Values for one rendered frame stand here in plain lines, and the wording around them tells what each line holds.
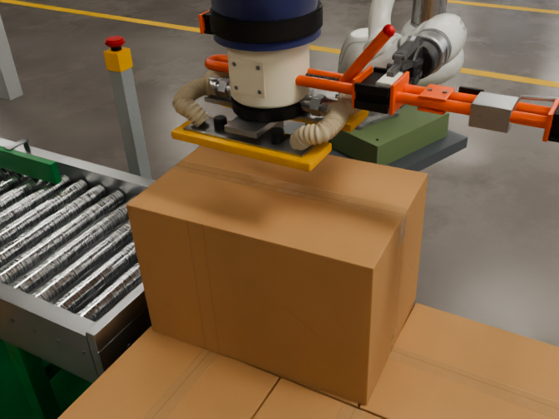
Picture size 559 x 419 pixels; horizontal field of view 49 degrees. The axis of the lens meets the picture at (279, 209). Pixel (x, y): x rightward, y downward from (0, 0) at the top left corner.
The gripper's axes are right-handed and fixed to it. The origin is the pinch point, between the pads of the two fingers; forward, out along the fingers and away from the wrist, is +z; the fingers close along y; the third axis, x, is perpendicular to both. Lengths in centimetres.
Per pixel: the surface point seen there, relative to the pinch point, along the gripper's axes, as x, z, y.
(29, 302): 88, 32, 64
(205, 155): 51, -6, 29
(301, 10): 16.3, 4.1, -14.6
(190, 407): 30, 37, 69
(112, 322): 61, 28, 63
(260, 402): 16, 28, 69
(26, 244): 119, 8, 70
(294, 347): 12, 19, 57
